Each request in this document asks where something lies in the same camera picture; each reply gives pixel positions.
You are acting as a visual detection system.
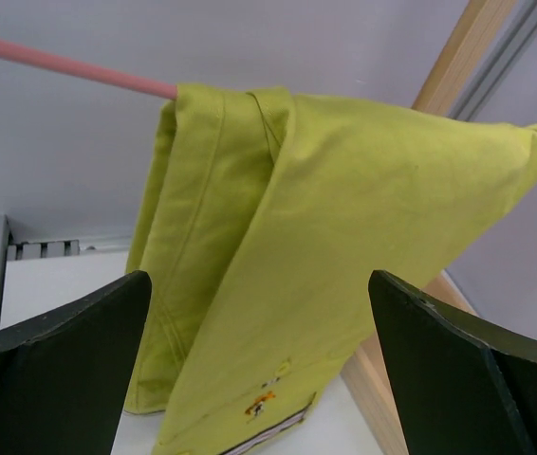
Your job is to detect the pink wire hanger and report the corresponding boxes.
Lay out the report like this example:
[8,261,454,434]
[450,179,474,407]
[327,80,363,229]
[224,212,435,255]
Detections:
[0,29,537,138]

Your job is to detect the wooden clothes rack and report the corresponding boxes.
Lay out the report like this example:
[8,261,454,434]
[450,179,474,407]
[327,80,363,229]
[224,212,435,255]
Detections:
[342,1,514,454]

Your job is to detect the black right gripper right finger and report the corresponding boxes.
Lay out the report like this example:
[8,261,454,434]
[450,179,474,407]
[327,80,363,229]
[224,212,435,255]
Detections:
[368,270,537,454]

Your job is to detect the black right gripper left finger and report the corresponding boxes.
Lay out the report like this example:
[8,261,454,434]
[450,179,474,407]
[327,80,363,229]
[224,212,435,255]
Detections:
[0,271,152,454]

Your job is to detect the yellow-green trousers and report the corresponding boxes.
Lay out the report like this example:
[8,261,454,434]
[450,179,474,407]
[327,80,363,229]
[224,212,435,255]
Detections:
[125,84,537,454]

